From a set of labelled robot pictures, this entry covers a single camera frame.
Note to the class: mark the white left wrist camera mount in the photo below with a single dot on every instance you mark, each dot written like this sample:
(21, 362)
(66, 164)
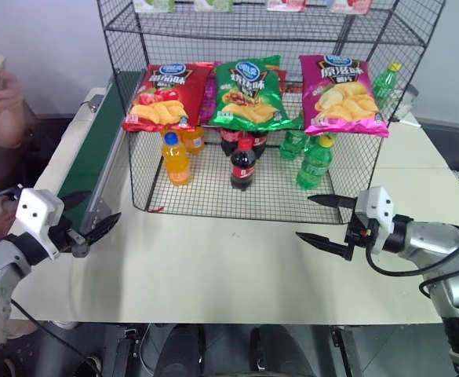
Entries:
(37, 210)

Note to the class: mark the magenta potato chips bag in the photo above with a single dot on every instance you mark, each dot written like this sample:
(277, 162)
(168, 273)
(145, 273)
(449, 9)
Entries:
(343, 98)

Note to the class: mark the green soda bottle yellow cap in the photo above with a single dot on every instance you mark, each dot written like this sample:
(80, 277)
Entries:
(386, 86)
(314, 167)

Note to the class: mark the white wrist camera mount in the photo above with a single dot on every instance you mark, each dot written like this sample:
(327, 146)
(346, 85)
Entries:
(375, 210)
(37, 210)

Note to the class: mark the green conveyor belt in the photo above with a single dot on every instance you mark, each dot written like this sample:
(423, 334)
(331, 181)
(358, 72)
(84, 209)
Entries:
(86, 157)

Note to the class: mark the pink snack packet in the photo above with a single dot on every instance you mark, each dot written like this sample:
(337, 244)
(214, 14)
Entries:
(350, 4)
(286, 4)

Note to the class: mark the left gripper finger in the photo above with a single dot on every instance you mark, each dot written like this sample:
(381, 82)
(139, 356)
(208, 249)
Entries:
(74, 199)
(103, 228)

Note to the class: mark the person's bare hand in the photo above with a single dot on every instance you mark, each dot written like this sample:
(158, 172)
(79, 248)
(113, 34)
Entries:
(5, 98)

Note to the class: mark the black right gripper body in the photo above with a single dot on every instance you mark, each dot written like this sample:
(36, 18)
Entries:
(358, 232)

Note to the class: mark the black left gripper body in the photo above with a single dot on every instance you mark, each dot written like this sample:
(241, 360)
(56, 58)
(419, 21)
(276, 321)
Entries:
(67, 237)

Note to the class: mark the green potato chips bag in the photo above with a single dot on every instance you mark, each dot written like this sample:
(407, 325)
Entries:
(246, 92)

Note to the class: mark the red potato chips bag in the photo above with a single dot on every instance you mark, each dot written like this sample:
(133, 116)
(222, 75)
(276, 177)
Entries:
(166, 96)

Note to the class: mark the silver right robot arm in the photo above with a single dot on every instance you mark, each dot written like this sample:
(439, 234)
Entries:
(433, 239)

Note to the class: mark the clear plastic cup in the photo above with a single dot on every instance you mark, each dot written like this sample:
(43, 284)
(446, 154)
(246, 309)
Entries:
(407, 100)

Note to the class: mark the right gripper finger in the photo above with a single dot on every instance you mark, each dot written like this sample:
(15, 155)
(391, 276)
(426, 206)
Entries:
(333, 201)
(325, 243)

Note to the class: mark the cola bottle red cap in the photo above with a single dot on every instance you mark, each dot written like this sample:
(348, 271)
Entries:
(243, 165)

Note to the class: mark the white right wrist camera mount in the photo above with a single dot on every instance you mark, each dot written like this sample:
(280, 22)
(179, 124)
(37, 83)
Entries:
(375, 210)

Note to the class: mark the orange soda bottle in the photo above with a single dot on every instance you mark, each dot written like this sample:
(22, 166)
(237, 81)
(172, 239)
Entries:
(176, 161)
(194, 141)

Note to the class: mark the green snack packet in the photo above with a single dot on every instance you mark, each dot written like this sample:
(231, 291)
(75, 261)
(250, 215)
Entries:
(154, 4)
(213, 4)

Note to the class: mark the purple chips bag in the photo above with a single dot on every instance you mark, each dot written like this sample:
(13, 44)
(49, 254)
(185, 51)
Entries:
(208, 106)

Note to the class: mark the dark red chips bag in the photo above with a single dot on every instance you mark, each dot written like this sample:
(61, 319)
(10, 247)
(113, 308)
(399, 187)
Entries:
(292, 84)

